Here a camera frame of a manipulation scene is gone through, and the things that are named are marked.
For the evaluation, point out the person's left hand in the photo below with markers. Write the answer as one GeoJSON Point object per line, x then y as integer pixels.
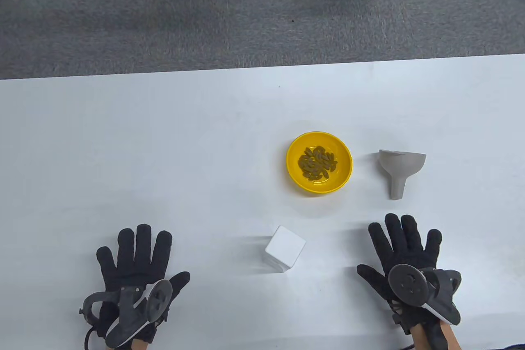
{"type": "Point", "coordinates": [135, 259]}

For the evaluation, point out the person's right hand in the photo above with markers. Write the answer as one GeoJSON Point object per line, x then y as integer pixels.
{"type": "Point", "coordinates": [404, 247]}

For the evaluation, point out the grey funnel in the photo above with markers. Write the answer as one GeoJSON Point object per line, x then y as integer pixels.
{"type": "Point", "coordinates": [402, 165]}

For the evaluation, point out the white square jar lid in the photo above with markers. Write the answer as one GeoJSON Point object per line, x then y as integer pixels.
{"type": "Point", "coordinates": [286, 245]}

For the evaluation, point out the pile of green raisins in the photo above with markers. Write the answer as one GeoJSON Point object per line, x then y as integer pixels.
{"type": "Point", "coordinates": [318, 163]}

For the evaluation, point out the clear square coffee jar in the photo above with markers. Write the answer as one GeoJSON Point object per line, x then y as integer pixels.
{"type": "Point", "coordinates": [274, 266]}

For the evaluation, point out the yellow bowl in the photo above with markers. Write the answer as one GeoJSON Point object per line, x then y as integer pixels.
{"type": "Point", "coordinates": [297, 165]}

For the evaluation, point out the person's left forearm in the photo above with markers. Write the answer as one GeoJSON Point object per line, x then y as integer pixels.
{"type": "Point", "coordinates": [141, 345]}

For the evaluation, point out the person's right forearm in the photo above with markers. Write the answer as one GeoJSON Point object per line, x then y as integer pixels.
{"type": "Point", "coordinates": [426, 337]}

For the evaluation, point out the grey tracking controller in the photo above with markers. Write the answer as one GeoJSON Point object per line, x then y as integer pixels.
{"type": "Point", "coordinates": [408, 284]}
{"type": "Point", "coordinates": [158, 298]}

